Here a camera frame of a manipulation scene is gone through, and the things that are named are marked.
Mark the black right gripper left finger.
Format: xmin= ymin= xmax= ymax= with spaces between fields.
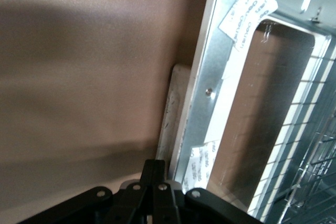
xmin=19 ymin=159 xmax=156 ymax=224

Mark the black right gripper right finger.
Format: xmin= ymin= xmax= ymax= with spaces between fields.
xmin=152 ymin=159 xmax=263 ymax=224

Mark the pale oven door handle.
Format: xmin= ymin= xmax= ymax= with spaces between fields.
xmin=156 ymin=63 xmax=194 ymax=180

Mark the glass toaster oven door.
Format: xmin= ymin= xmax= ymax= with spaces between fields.
xmin=167 ymin=0 xmax=336 ymax=210

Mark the small white printed sticker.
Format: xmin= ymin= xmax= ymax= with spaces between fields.
xmin=183 ymin=140 xmax=218 ymax=192

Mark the large white printed sticker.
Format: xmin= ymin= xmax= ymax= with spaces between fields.
xmin=219 ymin=0 xmax=279 ymax=51

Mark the metal wire oven rack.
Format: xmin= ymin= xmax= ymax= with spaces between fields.
xmin=249 ymin=48 xmax=336 ymax=224

